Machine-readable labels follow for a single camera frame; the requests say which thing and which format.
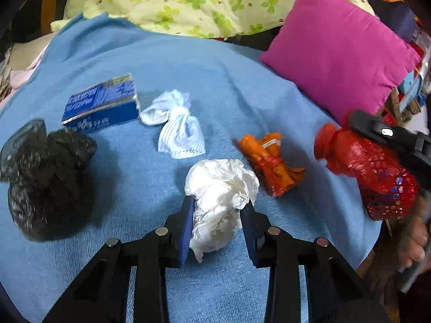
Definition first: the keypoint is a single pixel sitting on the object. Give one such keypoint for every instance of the light blue blanket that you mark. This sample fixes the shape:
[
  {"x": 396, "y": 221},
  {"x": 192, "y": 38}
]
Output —
[{"x": 202, "y": 74}]

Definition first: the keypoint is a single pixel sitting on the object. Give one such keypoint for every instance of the person's right hand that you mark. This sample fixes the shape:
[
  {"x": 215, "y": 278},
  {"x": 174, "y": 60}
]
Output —
[{"x": 412, "y": 235}]

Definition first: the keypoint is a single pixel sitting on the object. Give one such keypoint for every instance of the black plastic bag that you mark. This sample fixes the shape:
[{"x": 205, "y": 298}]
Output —
[{"x": 43, "y": 181}]

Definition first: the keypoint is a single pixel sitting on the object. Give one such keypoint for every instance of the orange plastic bag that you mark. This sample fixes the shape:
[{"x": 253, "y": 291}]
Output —
[{"x": 269, "y": 161}]

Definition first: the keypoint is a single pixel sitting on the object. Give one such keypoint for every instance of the blue foil packet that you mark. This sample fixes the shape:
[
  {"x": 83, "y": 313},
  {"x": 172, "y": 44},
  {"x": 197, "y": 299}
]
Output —
[{"x": 101, "y": 102}]

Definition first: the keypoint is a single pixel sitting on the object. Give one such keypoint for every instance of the red plastic mesh basket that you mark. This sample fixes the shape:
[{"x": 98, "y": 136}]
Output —
[{"x": 377, "y": 175}]

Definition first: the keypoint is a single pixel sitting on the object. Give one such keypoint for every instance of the magenta pillow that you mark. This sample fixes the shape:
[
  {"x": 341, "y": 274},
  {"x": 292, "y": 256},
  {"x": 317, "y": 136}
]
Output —
[{"x": 336, "y": 50}]

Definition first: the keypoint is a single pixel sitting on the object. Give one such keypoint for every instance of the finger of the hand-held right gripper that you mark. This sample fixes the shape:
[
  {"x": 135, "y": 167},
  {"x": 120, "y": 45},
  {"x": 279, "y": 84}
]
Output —
[{"x": 373, "y": 126}]

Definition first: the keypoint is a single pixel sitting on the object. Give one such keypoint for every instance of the wooden chair frame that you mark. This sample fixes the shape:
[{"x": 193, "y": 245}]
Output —
[{"x": 50, "y": 0}]

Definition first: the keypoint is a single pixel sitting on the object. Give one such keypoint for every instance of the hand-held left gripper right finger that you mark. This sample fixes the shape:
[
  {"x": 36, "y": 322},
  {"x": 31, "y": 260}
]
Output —
[{"x": 249, "y": 232}]

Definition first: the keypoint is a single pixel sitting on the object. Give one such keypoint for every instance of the white tissue paper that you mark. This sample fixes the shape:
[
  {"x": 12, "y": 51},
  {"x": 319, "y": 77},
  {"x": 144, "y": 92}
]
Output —
[{"x": 219, "y": 191}]

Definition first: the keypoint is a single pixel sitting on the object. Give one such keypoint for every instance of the navy blue bag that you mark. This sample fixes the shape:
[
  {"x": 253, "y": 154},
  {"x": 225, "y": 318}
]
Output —
[{"x": 394, "y": 13}]

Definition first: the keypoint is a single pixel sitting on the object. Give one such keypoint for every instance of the green floral quilt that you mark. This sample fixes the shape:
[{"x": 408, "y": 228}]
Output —
[{"x": 202, "y": 0}]

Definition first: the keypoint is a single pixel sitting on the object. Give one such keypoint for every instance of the knotted white blue cloth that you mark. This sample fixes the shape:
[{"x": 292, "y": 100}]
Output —
[{"x": 178, "y": 121}]

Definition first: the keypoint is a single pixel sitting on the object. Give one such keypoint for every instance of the pale pink cloth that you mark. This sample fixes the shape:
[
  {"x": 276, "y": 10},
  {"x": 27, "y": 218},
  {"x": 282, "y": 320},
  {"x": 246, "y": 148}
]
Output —
[{"x": 18, "y": 74}]

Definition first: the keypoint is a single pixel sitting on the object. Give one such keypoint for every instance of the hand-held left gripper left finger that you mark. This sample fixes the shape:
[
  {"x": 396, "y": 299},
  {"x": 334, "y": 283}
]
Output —
[{"x": 187, "y": 228}]

